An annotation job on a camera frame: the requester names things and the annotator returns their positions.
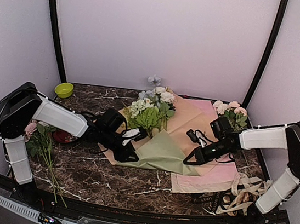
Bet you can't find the dark red floral bowl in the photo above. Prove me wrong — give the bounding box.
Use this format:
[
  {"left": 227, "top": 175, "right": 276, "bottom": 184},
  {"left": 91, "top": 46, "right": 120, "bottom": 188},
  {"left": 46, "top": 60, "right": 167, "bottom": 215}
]
[{"left": 52, "top": 130, "right": 77, "bottom": 144}]

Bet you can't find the white rose stem bunch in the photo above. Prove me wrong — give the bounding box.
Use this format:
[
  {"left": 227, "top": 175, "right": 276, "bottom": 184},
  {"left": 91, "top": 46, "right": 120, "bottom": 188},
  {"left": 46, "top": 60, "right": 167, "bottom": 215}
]
[{"left": 153, "top": 87, "right": 176, "bottom": 131}]

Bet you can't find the cream ribbon pile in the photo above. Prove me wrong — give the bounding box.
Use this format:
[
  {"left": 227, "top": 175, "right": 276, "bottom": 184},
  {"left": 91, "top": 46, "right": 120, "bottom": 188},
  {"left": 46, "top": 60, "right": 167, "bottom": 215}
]
[{"left": 215, "top": 173, "right": 273, "bottom": 216}]

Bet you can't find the pink white rose bunch right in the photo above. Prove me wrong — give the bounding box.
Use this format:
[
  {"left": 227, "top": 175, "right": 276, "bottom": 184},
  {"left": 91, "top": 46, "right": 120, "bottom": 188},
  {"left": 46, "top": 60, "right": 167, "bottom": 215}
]
[{"left": 212, "top": 100, "right": 248, "bottom": 131}]

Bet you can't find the black vertical frame post right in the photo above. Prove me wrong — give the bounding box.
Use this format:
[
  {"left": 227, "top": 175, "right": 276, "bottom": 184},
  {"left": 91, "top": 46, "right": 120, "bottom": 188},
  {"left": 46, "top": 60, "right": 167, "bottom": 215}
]
[{"left": 242, "top": 0, "right": 288, "bottom": 108}]

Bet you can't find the peach green wrapping paper sheet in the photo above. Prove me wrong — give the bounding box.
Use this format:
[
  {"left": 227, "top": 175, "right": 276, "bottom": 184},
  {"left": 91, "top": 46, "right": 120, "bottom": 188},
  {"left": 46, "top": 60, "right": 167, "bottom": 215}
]
[{"left": 104, "top": 96, "right": 217, "bottom": 176}]

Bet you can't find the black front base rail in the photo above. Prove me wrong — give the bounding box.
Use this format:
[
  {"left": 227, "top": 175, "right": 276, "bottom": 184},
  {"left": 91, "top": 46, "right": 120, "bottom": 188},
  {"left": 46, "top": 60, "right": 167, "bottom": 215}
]
[{"left": 0, "top": 172, "right": 290, "bottom": 224}]

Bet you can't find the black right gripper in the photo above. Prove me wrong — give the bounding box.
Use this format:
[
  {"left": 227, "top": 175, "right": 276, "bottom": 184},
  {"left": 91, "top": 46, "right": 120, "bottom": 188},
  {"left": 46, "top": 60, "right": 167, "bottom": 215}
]
[{"left": 184, "top": 135, "right": 234, "bottom": 169}]

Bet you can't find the pink rose stem bunch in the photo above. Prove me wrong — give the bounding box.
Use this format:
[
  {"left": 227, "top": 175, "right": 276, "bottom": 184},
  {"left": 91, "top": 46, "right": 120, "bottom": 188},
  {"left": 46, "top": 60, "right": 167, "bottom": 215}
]
[{"left": 24, "top": 120, "right": 67, "bottom": 208}]

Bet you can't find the black vertical frame post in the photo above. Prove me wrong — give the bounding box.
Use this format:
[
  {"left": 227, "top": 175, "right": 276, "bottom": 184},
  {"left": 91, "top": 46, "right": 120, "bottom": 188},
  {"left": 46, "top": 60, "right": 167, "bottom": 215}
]
[
  {"left": 242, "top": 0, "right": 288, "bottom": 108},
  {"left": 48, "top": 0, "right": 67, "bottom": 83}
]

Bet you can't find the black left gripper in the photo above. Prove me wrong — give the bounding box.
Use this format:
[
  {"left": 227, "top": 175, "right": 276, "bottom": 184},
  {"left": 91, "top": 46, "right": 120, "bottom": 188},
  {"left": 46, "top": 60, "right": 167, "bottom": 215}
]
[{"left": 98, "top": 128, "right": 143, "bottom": 164}]

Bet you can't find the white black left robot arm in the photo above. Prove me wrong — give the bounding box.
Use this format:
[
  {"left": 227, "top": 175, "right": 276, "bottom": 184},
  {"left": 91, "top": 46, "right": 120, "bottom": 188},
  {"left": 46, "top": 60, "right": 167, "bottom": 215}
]
[{"left": 0, "top": 82, "right": 147, "bottom": 205}]

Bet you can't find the lime green plastic bowl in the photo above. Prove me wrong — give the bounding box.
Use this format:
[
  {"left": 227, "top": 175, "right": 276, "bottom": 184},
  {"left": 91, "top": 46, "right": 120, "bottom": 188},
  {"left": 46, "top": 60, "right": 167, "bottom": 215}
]
[{"left": 54, "top": 82, "right": 74, "bottom": 99}]

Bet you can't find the green hydrangea leaf bunch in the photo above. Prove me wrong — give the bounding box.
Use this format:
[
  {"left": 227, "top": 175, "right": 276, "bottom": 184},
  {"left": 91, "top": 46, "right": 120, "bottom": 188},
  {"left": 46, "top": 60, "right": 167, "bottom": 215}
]
[{"left": 122, "top": 98, "right": 170, "bottom": 139}]

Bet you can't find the black vertical frame post left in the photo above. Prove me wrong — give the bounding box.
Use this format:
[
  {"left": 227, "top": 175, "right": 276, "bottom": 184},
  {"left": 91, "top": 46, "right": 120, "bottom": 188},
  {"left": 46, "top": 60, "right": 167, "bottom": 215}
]
[{"left": 48, "top": 0, "right": 67, "bottom": 83}]

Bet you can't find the pink wrapping paper sheet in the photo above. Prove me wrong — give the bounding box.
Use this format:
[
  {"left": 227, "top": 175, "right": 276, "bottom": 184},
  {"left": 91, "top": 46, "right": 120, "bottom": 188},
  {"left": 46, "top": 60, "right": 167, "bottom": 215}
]
[{"left": 171, "top": 99, "right": 238, "bottom": 194}]

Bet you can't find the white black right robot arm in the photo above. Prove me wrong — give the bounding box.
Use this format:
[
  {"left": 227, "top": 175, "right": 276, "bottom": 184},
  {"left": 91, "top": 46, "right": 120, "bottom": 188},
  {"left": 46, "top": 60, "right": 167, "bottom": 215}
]
[{"left": 183, "top": 117, "right": 300, "bottom": 224}]

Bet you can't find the blue flower stem bunch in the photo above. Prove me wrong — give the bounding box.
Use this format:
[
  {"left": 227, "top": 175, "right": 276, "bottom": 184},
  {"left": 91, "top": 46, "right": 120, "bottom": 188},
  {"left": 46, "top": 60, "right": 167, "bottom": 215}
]
[{"left": 138, "top": 75, "right": 168, "bottom": 107}]

